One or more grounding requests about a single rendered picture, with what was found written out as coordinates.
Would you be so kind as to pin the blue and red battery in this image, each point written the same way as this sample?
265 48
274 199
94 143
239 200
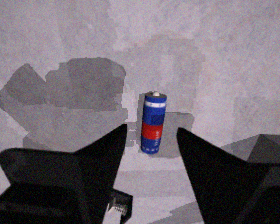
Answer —
154 108

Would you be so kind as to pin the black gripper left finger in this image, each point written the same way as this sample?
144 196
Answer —
90 171

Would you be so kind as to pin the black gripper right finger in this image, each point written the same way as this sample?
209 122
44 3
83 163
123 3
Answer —
225 186

